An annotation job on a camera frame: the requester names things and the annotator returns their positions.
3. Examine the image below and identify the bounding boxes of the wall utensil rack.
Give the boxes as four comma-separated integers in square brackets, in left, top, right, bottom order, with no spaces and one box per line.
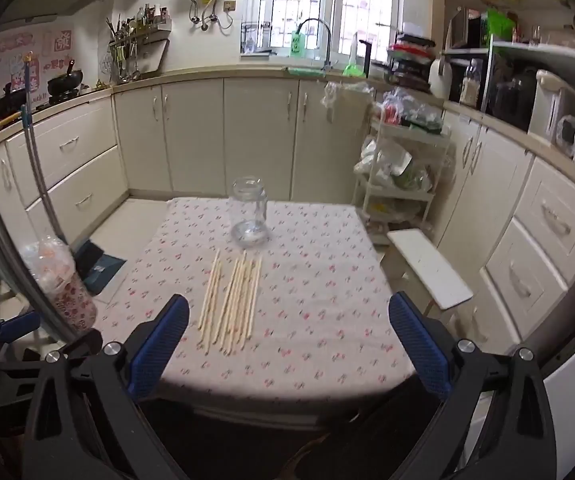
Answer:
[105,5,173,86]

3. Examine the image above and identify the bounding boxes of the white electric water boiler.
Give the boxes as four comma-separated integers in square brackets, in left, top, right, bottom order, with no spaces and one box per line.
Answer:
[527,70,575,147]

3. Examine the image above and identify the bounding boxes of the chrome kitchen faucet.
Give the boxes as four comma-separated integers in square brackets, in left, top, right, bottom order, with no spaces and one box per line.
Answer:
[295,17,337,74]

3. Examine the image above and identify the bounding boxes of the cream cabinet with doors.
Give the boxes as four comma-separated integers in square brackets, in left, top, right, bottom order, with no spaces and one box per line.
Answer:
[112,75,384,204]

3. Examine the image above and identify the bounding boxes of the black countertop appliance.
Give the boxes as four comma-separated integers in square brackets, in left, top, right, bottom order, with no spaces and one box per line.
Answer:
[487,67,538,132]

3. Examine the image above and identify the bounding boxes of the black wok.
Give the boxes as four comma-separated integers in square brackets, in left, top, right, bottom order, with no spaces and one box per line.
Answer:
[48,60,86,97]

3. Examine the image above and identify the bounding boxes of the cream hanging bin with bag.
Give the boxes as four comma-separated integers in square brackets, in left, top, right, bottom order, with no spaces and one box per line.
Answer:
[321,80,375,122]

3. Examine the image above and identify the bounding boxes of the green plastic item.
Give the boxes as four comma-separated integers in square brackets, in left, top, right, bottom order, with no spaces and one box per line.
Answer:
[342,32,367,79]

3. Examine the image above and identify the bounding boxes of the clear glass jar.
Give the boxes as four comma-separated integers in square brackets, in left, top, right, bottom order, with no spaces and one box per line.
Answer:
[228,176,269,249]

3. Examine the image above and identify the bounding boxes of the white trolley cart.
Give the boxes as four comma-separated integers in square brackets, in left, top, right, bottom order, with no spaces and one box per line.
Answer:
[352,115,451,246]

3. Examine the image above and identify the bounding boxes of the silver microwave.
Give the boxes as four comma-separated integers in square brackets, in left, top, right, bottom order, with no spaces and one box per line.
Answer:
[450,7,488,52]

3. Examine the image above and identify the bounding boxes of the white counter shelf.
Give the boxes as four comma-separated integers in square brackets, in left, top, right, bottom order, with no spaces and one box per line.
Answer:
[441,39,575,113]

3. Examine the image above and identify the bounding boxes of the green plastic bag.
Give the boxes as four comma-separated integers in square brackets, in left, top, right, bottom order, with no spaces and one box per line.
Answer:
[485,7,516,44]

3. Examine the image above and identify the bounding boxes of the plastic bag of produce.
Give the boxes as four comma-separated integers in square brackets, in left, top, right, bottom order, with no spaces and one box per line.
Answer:
[376,86,444,136]

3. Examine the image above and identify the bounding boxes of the black frying pan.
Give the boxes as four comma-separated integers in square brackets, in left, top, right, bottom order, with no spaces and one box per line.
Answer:
[0,85,29,126]

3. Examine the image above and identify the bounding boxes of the cherry print tablecloth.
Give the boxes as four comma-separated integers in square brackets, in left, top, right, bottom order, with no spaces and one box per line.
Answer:
[90,196,415,403]

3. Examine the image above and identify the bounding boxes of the water heater pipes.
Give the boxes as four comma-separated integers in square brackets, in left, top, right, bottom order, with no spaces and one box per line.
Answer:
[188,0,234,32]

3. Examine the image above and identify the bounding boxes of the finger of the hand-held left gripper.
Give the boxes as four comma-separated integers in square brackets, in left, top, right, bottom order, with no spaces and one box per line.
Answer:
[0,358,44,411]
[0,311,42,357]

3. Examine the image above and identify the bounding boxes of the cream cabinet doors and drawers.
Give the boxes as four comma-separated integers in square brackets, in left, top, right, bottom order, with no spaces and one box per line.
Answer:
[432,100,575,361]

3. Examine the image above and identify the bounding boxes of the dark blue dustpan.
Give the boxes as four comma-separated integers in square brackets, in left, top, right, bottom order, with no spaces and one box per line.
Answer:
[75,240,127,297]

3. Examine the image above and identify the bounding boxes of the silver and blue pole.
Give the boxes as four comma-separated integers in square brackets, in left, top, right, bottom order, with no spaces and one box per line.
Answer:
[20,52,69,242]

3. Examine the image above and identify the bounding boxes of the white plastic bag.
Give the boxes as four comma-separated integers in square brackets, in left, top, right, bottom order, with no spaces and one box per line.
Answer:
[360,137,413,186]

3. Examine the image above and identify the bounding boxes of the white wooden stool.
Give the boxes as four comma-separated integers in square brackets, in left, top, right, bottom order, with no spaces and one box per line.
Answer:
[386,229,474,342]

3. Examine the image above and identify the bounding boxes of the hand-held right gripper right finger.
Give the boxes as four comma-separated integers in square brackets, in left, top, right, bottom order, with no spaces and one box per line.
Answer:
[387,291,558,480]

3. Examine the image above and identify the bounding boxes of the bag of green vegetables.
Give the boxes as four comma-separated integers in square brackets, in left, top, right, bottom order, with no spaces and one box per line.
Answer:
[392,160,432,192]

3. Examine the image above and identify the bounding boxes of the bunch of wooden chopsticks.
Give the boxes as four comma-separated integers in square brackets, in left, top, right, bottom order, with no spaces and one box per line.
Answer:
[196,251,263,356]

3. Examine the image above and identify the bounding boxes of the clear bag of bottles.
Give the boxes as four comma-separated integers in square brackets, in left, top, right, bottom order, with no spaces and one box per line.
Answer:
[20,237,99,334]

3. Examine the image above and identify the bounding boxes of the dish rack with plates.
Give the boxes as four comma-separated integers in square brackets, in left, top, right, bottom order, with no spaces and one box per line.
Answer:
[385,32,441,92]

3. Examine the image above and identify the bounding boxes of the clear plastic bottle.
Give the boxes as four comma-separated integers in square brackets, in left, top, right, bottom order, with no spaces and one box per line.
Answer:
[460,58,483,107]

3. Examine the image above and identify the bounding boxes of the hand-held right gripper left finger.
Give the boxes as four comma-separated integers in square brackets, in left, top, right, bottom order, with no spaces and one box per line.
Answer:
[20,294,191,480]

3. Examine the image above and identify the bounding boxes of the pink printed wall sticker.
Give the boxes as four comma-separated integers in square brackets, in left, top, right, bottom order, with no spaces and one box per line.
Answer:
[0,30,76,131]

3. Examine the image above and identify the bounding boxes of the white jug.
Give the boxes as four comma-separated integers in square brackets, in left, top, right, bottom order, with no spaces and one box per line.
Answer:
[428,57,452,99]

